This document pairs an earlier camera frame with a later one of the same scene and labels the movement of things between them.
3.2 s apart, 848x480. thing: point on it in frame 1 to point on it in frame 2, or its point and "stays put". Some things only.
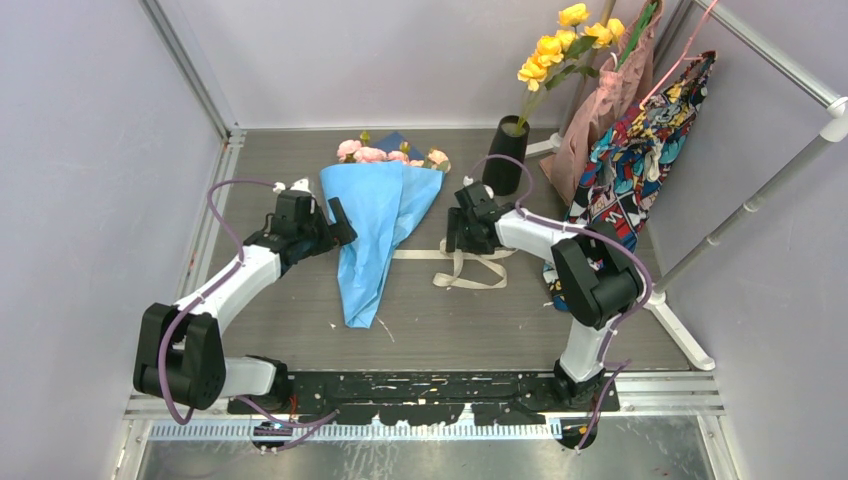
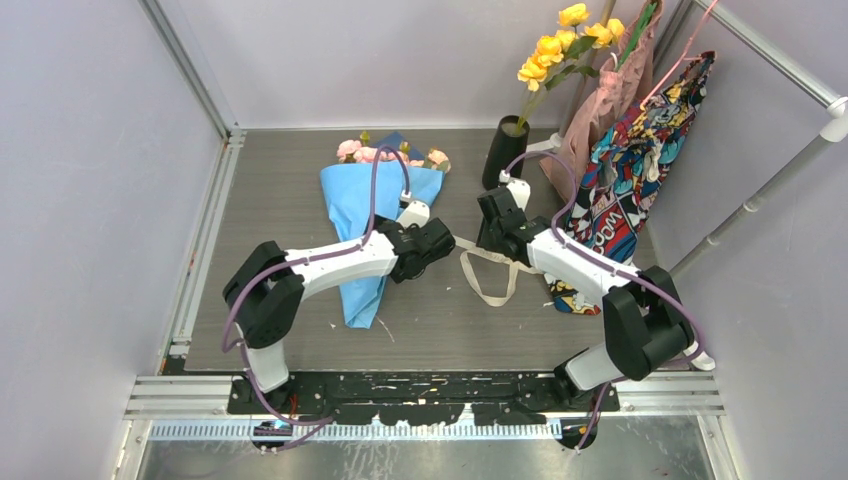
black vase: x=501 y=176 stays put
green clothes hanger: x=638 y=33 stays put
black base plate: x=510 y=398 stays put
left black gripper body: x=315 y=234 to x=417 y=274
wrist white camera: x=301 y=185 to x=415 y=213
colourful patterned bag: x=624 y=166 stays put
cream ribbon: x=472 y=270 to x=469 y=248
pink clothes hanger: x=682 y=57 stays put
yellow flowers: x=557 y=55 stays put
